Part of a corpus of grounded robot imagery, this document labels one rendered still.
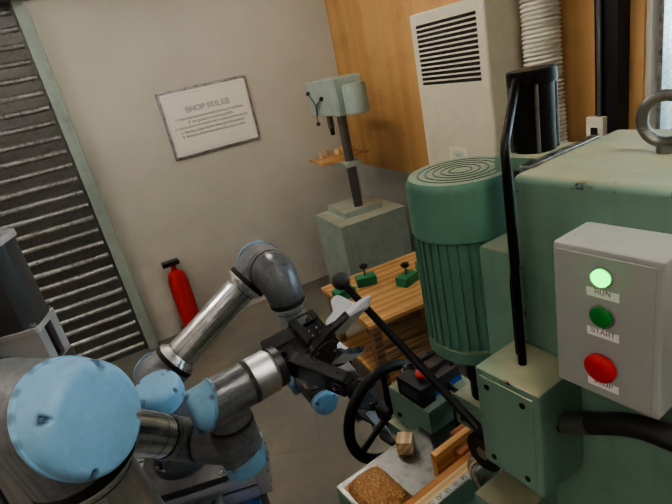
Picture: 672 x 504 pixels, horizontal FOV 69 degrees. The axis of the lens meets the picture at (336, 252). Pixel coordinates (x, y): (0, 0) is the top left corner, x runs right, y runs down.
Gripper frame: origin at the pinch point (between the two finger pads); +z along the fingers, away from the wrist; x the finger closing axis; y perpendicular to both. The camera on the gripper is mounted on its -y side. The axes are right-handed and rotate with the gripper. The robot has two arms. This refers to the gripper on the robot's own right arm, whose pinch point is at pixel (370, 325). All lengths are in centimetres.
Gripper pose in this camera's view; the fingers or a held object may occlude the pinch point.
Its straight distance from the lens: 94.1
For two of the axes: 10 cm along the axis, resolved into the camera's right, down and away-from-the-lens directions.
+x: -0.4, 7.4, 6.7
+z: 8.1, -3.7, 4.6
